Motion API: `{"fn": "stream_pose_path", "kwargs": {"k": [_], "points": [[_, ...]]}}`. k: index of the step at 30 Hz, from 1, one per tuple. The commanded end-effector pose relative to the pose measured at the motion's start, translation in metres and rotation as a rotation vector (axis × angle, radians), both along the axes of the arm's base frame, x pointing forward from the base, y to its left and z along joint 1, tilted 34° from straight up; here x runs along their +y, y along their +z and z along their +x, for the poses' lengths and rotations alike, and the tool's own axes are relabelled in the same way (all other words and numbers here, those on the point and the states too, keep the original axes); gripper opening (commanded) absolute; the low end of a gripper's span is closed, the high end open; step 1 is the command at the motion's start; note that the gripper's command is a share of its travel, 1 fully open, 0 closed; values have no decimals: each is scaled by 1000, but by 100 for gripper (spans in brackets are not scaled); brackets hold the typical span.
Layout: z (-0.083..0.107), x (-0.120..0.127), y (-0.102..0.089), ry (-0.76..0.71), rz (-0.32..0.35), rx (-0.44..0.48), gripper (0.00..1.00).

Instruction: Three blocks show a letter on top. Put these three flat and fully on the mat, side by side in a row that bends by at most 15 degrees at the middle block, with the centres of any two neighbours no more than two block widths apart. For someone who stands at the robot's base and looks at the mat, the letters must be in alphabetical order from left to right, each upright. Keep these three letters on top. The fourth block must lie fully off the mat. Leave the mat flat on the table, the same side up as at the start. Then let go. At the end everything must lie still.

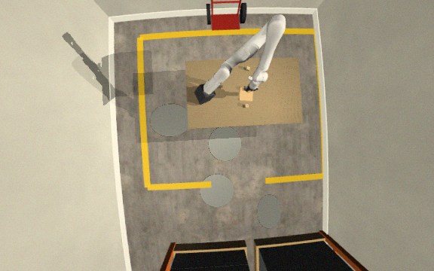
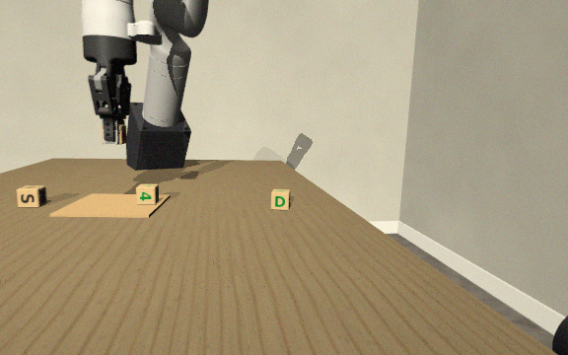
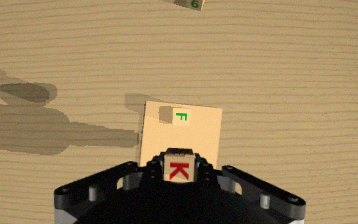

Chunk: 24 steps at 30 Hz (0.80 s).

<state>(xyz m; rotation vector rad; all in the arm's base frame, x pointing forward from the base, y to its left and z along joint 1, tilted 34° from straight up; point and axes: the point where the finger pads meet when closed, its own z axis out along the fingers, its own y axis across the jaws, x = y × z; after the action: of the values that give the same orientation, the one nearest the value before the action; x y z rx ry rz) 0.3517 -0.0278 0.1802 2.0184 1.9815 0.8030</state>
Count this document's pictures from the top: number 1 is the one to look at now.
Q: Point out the tan square mat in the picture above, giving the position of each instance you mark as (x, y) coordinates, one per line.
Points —
(244, 96)

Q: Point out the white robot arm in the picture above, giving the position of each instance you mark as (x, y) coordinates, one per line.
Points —
(272, 32)

